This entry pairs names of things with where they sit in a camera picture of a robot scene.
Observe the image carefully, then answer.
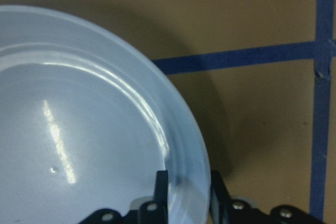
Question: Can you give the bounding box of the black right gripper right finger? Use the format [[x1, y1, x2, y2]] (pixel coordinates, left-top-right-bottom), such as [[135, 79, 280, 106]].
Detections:
[[209, 170, 252, 224]]

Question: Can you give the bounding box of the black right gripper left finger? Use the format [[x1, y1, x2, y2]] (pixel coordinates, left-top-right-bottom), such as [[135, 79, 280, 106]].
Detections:
[[139, 170, 168, 223]]

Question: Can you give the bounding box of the blue plate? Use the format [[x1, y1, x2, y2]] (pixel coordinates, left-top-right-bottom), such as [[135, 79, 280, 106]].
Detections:
[[1, 5, 211, 223]]

